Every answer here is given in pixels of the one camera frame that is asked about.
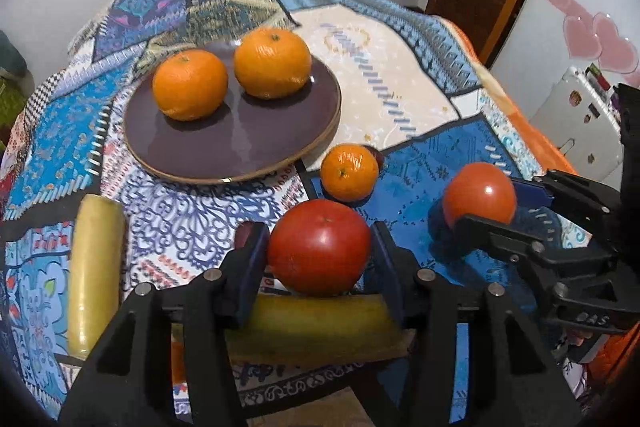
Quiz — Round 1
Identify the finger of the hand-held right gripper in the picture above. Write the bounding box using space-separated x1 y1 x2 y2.
456 214 640 336
512 170 623 250

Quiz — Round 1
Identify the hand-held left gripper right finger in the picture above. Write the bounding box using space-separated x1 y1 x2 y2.
350 221 583 427

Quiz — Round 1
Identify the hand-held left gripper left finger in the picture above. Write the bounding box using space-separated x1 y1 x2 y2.
59 221 271 427

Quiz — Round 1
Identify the small red tomato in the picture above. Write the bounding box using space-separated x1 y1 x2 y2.
442 162 518 230

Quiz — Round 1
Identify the large red tomato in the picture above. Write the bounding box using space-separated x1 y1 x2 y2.
267 199 373 298

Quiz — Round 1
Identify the dark red jujube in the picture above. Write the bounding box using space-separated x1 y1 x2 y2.
235 222 256 249
362 146 385 170

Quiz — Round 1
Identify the orange blanket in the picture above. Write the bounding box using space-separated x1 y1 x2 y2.
445 14 640 408

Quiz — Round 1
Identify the white box with holes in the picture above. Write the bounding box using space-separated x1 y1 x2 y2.
527 64 628 178

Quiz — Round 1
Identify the yellow banana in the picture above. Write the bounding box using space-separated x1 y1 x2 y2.
66 194 127 360
225 294 416 365

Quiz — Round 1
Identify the small orange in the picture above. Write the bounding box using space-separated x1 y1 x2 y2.
320 144 379 202

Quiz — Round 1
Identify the purple round plate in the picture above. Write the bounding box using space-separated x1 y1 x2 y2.
122 38 343 185

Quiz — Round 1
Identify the patchwork printed blanket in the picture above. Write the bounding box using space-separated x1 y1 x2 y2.
0 0 591 427

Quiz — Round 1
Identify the large orange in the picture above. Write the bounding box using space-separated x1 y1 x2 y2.
234 27 312 100
152 49 229 122

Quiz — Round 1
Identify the green cloth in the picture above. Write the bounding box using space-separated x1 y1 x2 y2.
0 29 37 148

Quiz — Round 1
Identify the pink heart wall decal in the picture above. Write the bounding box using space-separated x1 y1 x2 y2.
532 0 640 75

